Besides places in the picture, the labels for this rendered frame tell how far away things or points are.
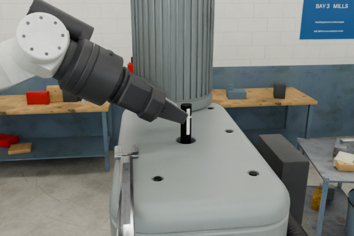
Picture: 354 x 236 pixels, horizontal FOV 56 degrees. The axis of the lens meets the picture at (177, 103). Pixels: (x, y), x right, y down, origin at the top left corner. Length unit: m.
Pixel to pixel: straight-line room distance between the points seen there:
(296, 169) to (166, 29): 0.52
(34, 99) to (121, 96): 4.05
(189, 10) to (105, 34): 4.11
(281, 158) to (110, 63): 0.60
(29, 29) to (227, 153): 0.36
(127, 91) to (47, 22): 0.15
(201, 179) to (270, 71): 4.78
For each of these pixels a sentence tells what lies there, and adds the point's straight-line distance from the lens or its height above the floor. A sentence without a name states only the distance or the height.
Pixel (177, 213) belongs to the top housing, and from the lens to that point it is 0.44.
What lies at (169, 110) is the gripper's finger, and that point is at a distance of 0.56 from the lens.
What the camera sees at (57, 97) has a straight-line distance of 4.57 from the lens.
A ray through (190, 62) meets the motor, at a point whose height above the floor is 2.01.
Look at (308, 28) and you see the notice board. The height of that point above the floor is 1.75.
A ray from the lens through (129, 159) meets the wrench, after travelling 0.54.
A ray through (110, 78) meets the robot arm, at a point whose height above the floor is 2.03.
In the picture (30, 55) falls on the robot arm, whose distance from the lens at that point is 0.48.
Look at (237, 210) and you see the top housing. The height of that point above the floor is 1.88.
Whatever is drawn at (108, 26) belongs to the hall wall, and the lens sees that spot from 4.80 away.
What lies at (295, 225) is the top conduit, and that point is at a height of 1.81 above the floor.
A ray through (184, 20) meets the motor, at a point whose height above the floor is 2.10.
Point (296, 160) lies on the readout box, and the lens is 0.97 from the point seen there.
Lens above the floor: 2.14
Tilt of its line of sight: 17 degrees down
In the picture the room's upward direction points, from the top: straight up
